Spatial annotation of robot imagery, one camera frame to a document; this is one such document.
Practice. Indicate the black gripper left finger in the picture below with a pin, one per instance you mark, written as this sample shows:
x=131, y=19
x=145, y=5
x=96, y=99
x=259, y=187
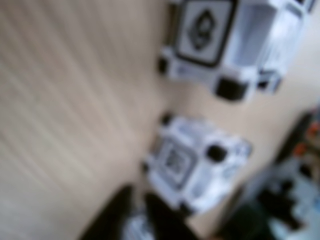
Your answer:
x=112, y=220

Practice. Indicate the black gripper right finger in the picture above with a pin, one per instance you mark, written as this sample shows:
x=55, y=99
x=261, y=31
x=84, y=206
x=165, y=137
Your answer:
x=165, y=222

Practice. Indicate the white cube crossed symbol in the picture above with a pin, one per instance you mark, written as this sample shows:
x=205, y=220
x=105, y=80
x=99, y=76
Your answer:
x=175, y=160

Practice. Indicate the white cube nested-box symbol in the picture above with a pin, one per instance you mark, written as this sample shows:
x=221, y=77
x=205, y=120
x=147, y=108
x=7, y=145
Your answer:
x=205, y=32

